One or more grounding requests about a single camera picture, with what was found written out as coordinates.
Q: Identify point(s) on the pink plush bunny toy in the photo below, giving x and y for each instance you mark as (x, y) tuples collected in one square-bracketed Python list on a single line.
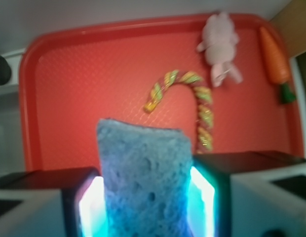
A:
[(218, 43)]

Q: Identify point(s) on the black faucet fixture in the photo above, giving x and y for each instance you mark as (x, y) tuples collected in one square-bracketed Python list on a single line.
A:
[(5, 71)]

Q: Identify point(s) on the striped rope candy cane toy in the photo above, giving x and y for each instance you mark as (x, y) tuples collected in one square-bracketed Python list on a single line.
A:
[(203, 96)]

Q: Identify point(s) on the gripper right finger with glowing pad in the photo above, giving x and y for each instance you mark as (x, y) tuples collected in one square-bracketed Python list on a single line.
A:
[(248, 194)]

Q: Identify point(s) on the orange plastic carrot toy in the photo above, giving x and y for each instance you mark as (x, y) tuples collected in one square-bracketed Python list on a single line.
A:
[(277, 66)]

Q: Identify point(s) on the blue sponge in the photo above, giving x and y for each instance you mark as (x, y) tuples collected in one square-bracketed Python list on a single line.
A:
[(146, 174)]

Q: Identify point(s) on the red plastic tray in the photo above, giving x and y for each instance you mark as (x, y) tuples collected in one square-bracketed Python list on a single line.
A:
[(70, 80)]

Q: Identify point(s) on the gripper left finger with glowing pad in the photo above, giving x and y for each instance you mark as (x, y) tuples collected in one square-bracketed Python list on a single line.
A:
[(52, 203)]

